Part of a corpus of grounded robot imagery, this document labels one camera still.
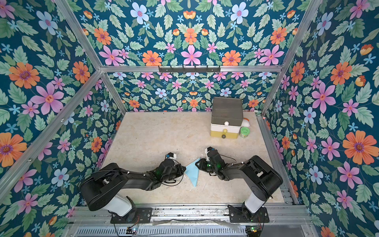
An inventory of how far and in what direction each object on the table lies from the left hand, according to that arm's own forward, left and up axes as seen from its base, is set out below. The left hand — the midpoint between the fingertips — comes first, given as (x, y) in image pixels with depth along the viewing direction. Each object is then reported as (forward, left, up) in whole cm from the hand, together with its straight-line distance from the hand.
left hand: (189, 168), depth 88 cm
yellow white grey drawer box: (+23, -25, +19) cm, 39 cm away
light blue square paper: (-2, -2, 0) cm, 3 cm away
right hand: (+2, -5, 0) cm, 5 cm away
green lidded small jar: (+22, -40, +3) cm, 45 cm away
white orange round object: (+29, -43, +4) cm, 52 cm away
